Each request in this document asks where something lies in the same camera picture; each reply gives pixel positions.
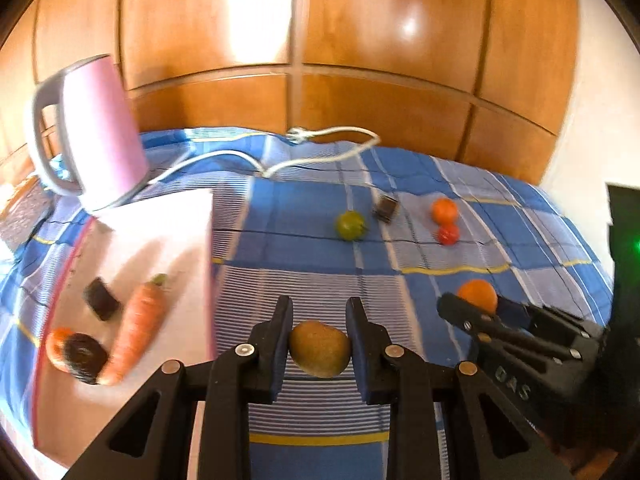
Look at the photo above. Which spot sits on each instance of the pink electric kettle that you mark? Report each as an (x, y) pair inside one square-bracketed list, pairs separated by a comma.
[(100, 125)]

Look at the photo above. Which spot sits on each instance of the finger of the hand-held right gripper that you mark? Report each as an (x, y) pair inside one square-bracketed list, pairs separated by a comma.
[(510, 360), (517, 316)]

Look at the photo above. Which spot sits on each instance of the brown kiwi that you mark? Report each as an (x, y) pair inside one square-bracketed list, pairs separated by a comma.
[(320, 349)]

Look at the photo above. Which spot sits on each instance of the white tray with pink rim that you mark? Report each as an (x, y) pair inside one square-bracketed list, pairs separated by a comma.
[(170, 240)]

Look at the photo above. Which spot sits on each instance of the large orange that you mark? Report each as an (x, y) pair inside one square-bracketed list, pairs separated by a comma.
[(444, 210)]

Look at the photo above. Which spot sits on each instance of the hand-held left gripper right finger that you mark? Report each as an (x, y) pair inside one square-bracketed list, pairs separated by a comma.
[(362, 350)]

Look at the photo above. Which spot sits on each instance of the carrot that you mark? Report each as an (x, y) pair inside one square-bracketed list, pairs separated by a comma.
[(132, 330)]

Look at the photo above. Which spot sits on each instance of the wooden wardrobe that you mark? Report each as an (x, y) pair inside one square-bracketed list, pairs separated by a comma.
[(350, 35)]

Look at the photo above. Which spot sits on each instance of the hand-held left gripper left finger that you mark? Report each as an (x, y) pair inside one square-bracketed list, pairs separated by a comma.
[(280, 345)]

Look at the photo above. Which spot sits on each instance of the small orange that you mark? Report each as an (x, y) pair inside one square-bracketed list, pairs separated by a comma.
[(477, 294)]

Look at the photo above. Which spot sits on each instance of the red tomato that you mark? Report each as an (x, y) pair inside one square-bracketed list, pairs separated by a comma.
[(448, 235)]

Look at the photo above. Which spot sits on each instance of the silver tissue box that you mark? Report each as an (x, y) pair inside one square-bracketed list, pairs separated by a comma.
[(25, 212)]

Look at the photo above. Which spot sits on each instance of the blue plaid blanket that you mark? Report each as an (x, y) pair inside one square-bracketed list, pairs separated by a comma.
[(300, 210)]

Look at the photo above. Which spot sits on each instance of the brown chocolate piece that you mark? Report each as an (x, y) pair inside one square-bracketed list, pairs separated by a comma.
[(102, 301)]

